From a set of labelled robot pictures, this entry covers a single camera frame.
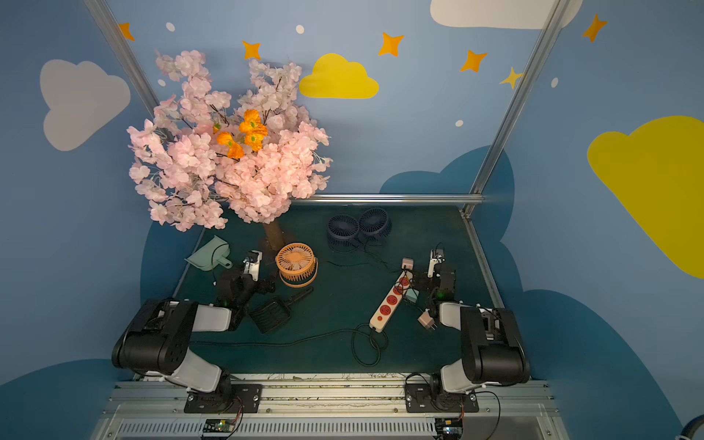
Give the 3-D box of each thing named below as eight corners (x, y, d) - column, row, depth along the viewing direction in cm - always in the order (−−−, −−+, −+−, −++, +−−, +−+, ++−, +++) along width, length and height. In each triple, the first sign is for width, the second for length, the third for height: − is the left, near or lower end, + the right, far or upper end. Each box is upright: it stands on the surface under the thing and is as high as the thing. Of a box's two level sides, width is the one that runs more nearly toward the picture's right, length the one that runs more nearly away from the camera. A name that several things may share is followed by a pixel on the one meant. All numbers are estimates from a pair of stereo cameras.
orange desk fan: (277, 287, 98) (271, 275, 91) (283, 254, 107) (279, 242, 100) (316, 287, 98) (314, 275, 91) (319, 255, 107) (317, 242, 100)
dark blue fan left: (328, 251, 109) (326, 237, 102) (330, 229, 117) (328, 214, 109) (358, 252, 109) (359, 237, 102) (358, 229, 117) (358, 214, 109)
